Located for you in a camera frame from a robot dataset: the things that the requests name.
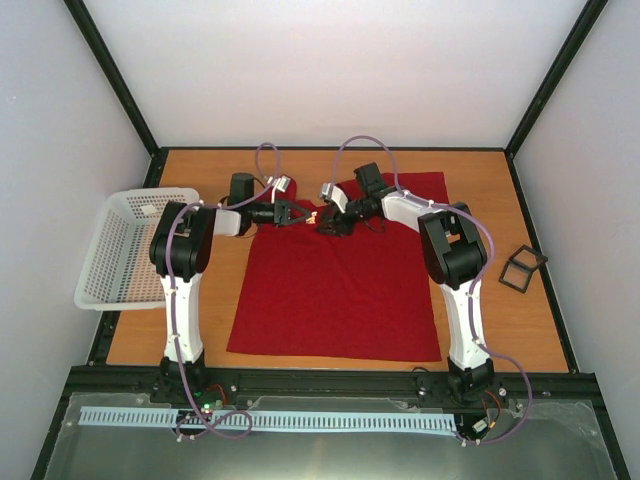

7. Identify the white perforated plastic basket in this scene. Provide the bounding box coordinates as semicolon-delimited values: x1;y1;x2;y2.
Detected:
74;187;200;311

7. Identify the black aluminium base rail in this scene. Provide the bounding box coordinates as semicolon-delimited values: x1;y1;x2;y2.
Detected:
69;365;596;407

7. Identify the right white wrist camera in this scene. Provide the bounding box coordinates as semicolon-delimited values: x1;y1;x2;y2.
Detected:
319;183;349;214

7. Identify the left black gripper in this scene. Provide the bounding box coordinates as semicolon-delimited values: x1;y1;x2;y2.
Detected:
246;198;310;227

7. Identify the red t-shirt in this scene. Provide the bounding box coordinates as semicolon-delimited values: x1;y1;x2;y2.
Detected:
225;171;450;363

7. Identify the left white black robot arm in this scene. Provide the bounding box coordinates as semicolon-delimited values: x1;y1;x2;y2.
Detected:
149;172;316;403

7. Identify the black clear brooch box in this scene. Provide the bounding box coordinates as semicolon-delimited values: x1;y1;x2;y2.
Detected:
499;245;548;293

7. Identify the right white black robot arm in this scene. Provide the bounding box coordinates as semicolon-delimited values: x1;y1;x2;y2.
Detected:
317;163;494;405

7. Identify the light blue cable duct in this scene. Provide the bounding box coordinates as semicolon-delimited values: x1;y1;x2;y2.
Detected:
77;406;457;436

